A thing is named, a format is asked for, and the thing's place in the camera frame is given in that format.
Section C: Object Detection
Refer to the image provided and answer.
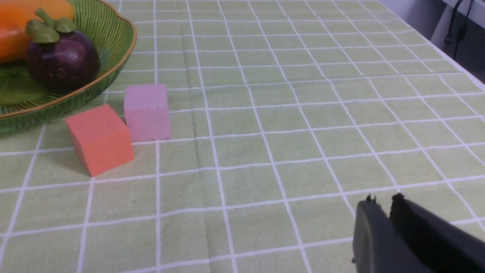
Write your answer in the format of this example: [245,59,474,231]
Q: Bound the orange toy mango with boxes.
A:
[0,0,75,64]

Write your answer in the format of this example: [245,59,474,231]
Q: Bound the green glass leaf plate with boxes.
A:
[1,0,137,134]

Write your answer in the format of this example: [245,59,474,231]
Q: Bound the pink foam cube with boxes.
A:
[65,104,135,177]

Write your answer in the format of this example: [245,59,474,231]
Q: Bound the purple foam cube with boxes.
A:
[124,84,172,142]

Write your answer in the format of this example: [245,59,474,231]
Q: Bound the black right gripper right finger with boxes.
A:
[390,193,485,273]

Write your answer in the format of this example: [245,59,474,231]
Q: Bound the green checkered tablecloth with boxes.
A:
[1,0,484,273]

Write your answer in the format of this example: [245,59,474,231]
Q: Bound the black hanging cables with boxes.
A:
[444,0,474,59]

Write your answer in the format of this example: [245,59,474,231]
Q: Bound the purple toy mangosteen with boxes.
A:
[25,8,102,95]

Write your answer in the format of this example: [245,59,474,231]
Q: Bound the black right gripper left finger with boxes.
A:
[353,195,432,273]

